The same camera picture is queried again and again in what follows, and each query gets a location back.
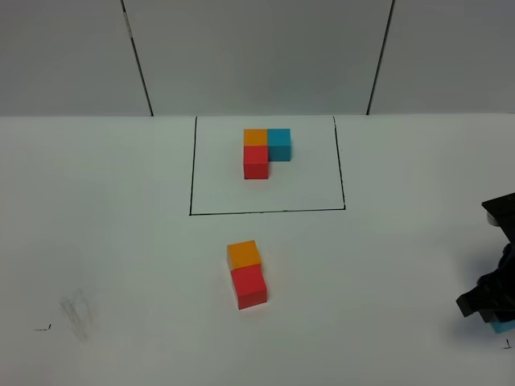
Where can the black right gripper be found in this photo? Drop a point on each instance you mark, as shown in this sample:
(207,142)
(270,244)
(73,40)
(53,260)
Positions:
(493,295)

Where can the blue template block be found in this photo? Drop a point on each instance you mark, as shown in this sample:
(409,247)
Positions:
(279,145)

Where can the red template block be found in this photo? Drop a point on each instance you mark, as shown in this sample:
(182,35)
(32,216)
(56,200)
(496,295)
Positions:
(255,162)

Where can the orange template block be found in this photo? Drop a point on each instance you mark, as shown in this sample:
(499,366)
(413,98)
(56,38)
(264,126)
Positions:
(255,137)

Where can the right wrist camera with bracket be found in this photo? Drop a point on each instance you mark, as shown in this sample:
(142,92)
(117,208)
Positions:
(500,213)

